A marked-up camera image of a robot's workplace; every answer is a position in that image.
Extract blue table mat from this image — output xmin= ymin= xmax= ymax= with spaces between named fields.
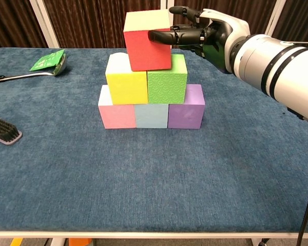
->
xmin=0 ymin=48 xmax=308 ymax=233

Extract red orange cube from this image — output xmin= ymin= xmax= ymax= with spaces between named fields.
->
xmin=123 ymin=9 xmax=172 ymax=72

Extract grey brush black bristles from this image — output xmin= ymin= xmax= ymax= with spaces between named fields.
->
xmin=0 ymin=114 xmax=23 ymax=146

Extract brown curtain partition panel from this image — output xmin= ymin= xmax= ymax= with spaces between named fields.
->
xmin=0 ymin=0 xmax=60 ymax=51
xmin=263 ymin=0 xmax=308 ymax=44
xmin=165 ymin=0 xmax=287 ymax=49
xmin=29 ymin=0 xmax=167 ymax=49

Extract yellow cube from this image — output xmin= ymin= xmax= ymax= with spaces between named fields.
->
xmin=105 ymin=53 xmax=149 ymax=105

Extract pink cube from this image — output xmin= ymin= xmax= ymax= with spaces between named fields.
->
xmin=98 ymin=85 xmax=137 ymax=129

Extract green cube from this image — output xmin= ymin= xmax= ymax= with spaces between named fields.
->
xmin=146 ymin=53 xmax=188 ymax=105

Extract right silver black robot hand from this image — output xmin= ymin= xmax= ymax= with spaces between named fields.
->
xmin=147 ymin=6 xmax=251 ymax=75

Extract wire stand white clips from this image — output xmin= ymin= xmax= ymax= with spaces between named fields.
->
xmin=282 ymin=40 xmax=308 ymax=48

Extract metal ladle black handle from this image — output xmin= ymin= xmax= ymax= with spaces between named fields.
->
xmin=0 ymin=55 xmax=68 ymax=84

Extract light blue cube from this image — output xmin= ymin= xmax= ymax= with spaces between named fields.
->
xmin=134 ymin=102 xmax=169 ymax=129

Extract green packet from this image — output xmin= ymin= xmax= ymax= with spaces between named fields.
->
xmin=29 ymin=49 xmax=65 ymax=72

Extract purple cube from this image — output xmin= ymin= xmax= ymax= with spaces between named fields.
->
xmin=167 ymin=84 xmax=205 ymax=130

